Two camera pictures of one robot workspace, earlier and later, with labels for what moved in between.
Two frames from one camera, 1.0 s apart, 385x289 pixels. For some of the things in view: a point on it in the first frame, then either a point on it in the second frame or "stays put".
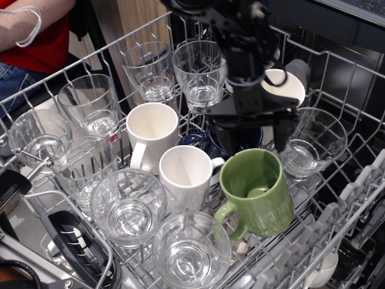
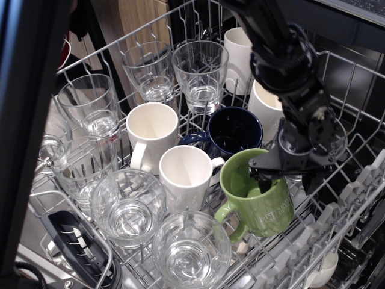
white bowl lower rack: (322, 276) stays put
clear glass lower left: (77, 166) stays put
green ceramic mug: (259, 201) stays put
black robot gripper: (251, 104) -> (307, 141)
